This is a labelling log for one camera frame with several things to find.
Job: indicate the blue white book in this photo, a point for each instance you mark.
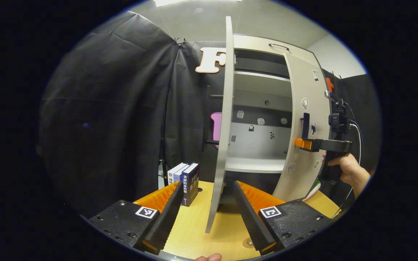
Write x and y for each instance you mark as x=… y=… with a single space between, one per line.
x=181 y=174

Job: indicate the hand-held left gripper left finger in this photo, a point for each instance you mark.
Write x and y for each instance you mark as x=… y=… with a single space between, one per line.
x=167 y=217

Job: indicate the ceiling light strip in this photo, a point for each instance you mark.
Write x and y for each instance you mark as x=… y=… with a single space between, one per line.
x=194 y=2

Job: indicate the dark blue book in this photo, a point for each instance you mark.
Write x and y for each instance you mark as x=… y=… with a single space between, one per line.
x=191 y=185

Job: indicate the round brown coaster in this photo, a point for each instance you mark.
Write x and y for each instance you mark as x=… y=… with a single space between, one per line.
x=248 y=243

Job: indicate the white cabinet drawer front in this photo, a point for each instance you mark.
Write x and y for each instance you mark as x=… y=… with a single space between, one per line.
x=252 y=41

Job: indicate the white grey cabinet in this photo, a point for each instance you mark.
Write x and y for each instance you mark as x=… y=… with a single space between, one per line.
x=256 y=163

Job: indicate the green white pink object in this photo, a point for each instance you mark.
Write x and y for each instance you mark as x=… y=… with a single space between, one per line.
x=312 y=190

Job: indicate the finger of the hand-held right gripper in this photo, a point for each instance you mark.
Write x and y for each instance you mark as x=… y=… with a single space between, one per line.
x=305 y=144

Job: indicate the black backdrop stand pole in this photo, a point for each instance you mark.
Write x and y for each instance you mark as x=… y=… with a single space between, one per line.
x=164 y=145

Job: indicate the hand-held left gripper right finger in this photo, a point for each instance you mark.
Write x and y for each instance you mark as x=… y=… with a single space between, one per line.
x=252 y=221

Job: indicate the white cabinet door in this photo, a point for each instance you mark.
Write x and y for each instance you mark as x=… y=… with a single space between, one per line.
x=223 y=145
x=299 y=90

